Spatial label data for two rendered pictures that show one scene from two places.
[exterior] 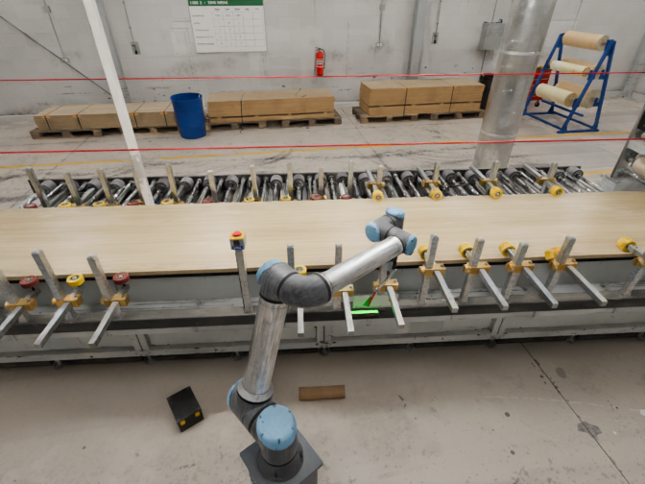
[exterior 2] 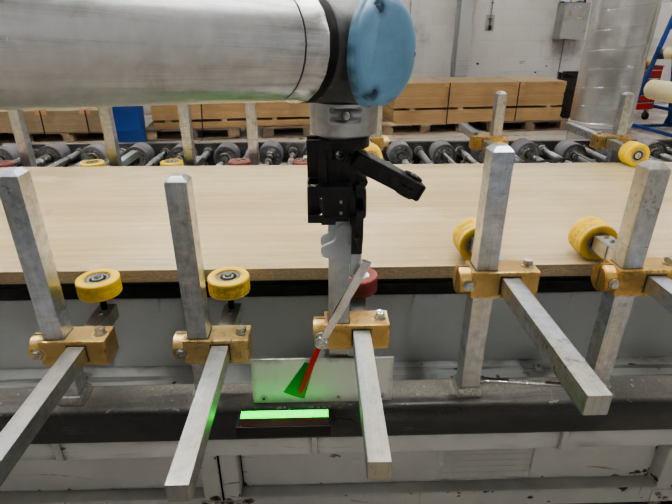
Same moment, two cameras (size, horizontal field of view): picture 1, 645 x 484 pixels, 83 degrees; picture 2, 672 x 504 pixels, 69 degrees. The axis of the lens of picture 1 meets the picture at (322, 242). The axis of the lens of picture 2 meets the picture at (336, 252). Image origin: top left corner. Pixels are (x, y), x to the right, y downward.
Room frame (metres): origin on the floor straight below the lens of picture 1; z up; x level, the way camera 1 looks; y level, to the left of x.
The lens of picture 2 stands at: (0.83, -0.35, 1.35)
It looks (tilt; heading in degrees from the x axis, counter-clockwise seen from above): 25 degrees down; 2
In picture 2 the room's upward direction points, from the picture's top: straight up
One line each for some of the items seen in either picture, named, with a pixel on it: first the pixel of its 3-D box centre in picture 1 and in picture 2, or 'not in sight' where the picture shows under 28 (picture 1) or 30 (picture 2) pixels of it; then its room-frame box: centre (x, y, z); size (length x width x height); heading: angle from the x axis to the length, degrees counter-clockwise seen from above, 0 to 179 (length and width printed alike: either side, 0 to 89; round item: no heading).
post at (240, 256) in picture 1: (244, 279); not in sight; (1.53, 0.43, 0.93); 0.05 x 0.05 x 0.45; 3
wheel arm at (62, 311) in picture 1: (61, 313); not in sight; (1.38, 1.37, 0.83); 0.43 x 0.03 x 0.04; 3
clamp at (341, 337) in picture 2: (385, 285); (350, 328); (1.58, -0.36, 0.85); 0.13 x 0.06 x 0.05; 93
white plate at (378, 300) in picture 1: (375, 301); (322, 380); (1.55, -0.30, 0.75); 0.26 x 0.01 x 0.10; 93
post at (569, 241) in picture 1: (556, 271); not in sight; (1.64, -1.33, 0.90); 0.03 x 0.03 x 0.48; 3
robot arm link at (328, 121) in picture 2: not in sight; (344, 119); (1.50, -0.34, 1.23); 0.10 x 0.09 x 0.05; 4
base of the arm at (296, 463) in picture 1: (279, 451); not in sight; (0.77, 0.18, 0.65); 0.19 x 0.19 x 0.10
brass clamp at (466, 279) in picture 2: (431, 270); (494, 278); (1.60, -0.61, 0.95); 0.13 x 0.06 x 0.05; 93
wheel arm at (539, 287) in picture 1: (528, 273); not in sight; (1.56, -1.13, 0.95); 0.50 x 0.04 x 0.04; 3
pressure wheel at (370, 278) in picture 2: not in sight; (356, 297); (1.68, -0.37, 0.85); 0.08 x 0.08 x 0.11
